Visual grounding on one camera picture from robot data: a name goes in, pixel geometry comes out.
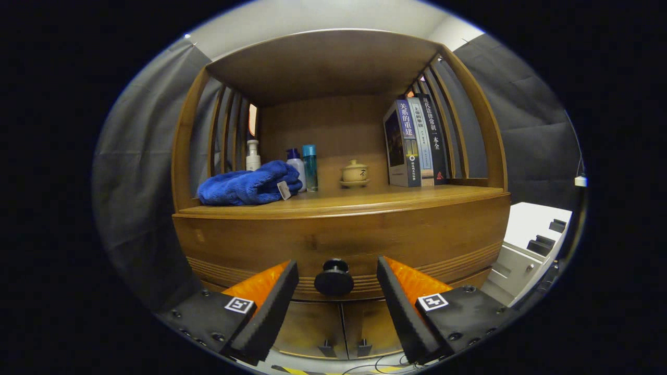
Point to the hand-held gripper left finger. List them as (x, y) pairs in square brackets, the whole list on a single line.
[(271, 312)]

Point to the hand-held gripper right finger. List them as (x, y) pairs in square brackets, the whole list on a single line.
[(404, 312)]

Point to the wooden drawer with black knob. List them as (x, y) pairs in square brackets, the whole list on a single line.
[(365, 239)]

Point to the wooden cabinet door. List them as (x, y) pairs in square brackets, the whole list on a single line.
[(312, 328), (372, 325)]

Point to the wooden countertop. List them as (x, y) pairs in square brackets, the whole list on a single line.
[(365, 200)]

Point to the white drawer unit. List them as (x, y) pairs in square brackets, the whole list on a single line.
[(526, 224)]

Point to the wooden cabinet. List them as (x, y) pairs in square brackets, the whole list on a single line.
[(323, 67)]

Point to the blue towel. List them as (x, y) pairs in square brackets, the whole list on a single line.
[(245, 185)]

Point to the beige lidded teacup with saucer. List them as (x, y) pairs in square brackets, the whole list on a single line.
[(355, 173)]

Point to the white bottle with blue cap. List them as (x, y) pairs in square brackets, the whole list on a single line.
[(298, 166)]

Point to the clear teal bottle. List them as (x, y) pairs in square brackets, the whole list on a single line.
[(310, 169)]

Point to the white pump bottle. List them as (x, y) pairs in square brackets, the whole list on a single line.
[(253, 161)]

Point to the grey book with blue spine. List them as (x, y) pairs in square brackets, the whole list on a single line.
[(398, 146)]

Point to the book with pale spine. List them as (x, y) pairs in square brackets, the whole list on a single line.
[(423, 146)]

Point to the book with dark spine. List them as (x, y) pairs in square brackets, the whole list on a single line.
[(436, 140)]

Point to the white power adapter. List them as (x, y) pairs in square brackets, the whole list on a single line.
[(580, 181)]

